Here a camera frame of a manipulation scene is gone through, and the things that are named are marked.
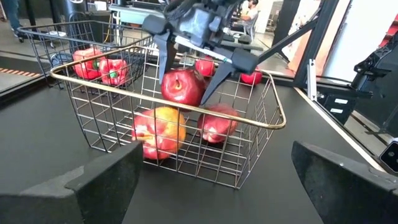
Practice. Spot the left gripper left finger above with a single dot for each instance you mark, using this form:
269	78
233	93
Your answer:
77	199

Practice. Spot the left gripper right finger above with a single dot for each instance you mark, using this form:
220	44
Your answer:
348	193

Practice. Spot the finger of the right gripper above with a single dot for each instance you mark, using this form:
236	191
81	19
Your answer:
245	62
164	53

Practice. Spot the red tomato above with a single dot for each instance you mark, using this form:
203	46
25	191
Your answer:
252	78
205	66

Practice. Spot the dark red apple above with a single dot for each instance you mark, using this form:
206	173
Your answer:
183	88

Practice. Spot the red bell pepper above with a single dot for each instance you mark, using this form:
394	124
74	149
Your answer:
85	63
115	73

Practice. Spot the mottled red apple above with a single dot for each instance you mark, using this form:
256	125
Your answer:
217	123

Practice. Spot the red and yellow apple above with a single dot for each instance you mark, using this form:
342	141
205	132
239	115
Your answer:
158	132

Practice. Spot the person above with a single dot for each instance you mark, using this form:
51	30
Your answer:
252	14
12	12

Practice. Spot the pale background desk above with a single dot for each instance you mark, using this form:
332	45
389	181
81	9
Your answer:
133	13

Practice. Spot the black table mat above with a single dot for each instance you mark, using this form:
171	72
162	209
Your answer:
46	140

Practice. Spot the black box white labels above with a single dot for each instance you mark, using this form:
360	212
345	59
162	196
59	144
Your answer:
339	105

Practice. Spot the black floor mat striped edge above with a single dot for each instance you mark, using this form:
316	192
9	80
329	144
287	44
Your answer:
18	72

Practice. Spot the small black camera box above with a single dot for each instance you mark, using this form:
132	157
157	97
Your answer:
390	157

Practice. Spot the black metal rig frame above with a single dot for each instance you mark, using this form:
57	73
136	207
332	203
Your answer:
314	40

